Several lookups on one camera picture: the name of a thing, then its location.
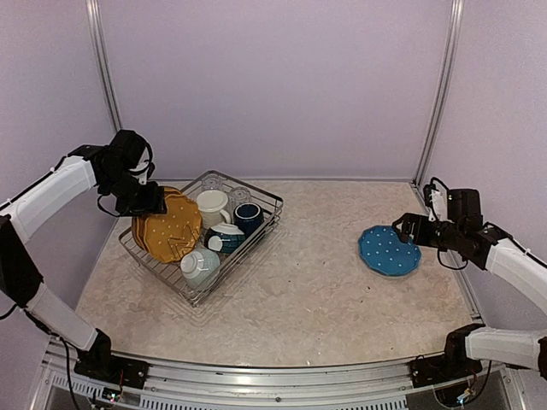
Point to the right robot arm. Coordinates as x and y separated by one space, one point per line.
455 223

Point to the clear glass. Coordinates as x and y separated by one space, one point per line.
237 196
212 181

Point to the white ceramic mug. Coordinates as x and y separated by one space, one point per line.
212 205

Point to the clear glass back right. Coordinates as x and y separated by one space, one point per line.
237 196

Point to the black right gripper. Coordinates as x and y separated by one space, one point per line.
410 219

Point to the yellow dotted plate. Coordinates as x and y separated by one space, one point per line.
169 237
138 222

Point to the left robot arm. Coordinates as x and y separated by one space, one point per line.
121 168

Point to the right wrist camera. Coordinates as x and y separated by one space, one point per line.
435 192

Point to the blue dotted plate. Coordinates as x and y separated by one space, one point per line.
382 251

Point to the aluminium frame post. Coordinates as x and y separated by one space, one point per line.
99 47
443 89

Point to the navy white bowl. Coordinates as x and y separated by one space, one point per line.
223 238

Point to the dark blue mug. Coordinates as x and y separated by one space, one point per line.
248 217

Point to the left aluminium frame post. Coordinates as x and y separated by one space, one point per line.
99 47

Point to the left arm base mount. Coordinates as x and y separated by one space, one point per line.
111 371

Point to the clear glass back left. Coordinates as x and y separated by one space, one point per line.
212 181

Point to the right aluminium frame post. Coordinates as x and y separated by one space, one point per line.
443 89

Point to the aluminium front rail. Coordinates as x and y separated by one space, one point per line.
173 384

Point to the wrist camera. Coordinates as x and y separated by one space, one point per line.
435 192
145 167

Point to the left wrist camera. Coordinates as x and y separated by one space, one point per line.
145 167

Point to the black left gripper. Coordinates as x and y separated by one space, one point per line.
151 203

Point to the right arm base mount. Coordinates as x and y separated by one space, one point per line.
452 364

